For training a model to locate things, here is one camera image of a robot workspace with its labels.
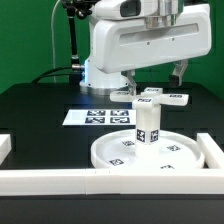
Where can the white round table top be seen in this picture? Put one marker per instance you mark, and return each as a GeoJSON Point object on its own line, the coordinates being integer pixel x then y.
{"type": "Point", "coordinates": [121, 149]}

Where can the white U-shaped fence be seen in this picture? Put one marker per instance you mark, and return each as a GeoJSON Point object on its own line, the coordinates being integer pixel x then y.
{"type": "Point", "coordinates": [113, 181]}

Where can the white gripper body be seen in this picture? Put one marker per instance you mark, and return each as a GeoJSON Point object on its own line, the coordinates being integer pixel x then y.
{"type": "Point", "coordinates": [130, 44]}

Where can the white cross-shaped table base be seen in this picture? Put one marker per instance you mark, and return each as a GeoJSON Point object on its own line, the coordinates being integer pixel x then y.
{"type": "Point", "coordinates": [152, 95]}

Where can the white marker sheet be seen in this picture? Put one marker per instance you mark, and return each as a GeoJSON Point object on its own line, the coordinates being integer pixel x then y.
{"type": "Point", "coordinates": [100, 117]}

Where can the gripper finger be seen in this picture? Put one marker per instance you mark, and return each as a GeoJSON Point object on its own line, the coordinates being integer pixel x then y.
{"type": "Point", "coordinates": [175, 79]}
{"type": "Point", "coordinates": [129, 74]}

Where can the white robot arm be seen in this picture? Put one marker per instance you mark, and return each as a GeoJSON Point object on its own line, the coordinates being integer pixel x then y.
{"type": "Point", "coordinates": [163, 13]}

